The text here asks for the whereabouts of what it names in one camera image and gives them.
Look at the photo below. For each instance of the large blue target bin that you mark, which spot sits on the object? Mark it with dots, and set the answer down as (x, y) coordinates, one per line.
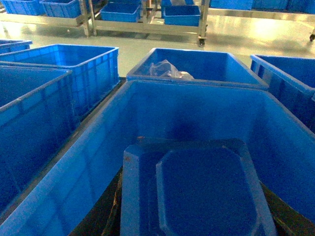
(281, 147)

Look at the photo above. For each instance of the blue plastic block part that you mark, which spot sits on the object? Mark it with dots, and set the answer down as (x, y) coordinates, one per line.
(192, 189)

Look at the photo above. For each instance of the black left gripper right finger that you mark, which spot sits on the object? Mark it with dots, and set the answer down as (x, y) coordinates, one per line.
(288, 221)

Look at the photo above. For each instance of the steel wheeled cart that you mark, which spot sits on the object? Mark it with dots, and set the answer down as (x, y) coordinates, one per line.
(167, 17)

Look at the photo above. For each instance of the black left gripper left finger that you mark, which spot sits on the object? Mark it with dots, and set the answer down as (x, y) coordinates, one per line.
(104, 218)

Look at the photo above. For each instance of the blue bin left near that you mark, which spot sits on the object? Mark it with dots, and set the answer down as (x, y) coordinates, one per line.
(36, 118)

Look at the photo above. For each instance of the clear plastic bag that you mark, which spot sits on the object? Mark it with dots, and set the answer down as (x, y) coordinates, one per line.
(165, 69)

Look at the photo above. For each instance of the blue bin with plastic bag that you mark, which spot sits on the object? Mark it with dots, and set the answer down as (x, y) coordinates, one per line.
(207, 68)

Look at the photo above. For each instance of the blue bin right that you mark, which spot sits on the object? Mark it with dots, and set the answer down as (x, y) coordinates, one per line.
(292, 81)

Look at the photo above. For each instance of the blue bin left rear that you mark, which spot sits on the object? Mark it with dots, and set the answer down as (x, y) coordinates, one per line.
(94, 69)

